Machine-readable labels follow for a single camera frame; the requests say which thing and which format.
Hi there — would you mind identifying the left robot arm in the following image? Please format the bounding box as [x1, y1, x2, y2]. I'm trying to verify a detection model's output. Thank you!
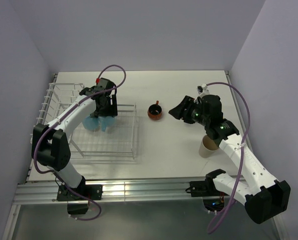
[31, 78, 117, 200]

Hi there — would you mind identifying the aluminium mounting rail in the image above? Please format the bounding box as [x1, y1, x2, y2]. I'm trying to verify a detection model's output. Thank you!
[12, 177, 205, 205]

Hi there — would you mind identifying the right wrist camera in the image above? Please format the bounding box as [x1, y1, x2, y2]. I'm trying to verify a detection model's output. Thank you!
[197, 83, 210, 98]

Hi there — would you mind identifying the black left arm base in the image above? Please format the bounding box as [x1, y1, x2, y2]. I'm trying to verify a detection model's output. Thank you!
[56, 177, 103, 217]

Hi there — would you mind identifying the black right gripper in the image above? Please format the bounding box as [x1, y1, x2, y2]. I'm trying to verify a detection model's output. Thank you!
[168, 95, 210, 126]

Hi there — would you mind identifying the tall light blue mug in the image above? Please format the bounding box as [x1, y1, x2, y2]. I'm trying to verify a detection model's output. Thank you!
[82, 116, 99, 131]

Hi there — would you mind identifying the beige cup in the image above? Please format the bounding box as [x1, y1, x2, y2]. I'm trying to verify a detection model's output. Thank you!
[199, 135, 219, 158]

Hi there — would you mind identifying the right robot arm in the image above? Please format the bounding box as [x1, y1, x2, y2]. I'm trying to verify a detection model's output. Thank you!
[169, 94, 291, 224]

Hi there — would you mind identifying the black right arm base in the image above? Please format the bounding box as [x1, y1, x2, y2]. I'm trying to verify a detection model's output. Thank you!
[185, 169, 227, 213]

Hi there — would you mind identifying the white wire dish rack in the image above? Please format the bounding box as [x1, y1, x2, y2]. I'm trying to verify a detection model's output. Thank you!
[37, 83, 137, 162]

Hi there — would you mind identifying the light blue cream-lined mug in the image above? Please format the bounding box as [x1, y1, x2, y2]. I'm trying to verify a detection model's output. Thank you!
[98, 116, 115, 132]

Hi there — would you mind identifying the orange black mug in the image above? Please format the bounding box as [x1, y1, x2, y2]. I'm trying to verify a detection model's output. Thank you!
[147, 101, 162, 121]

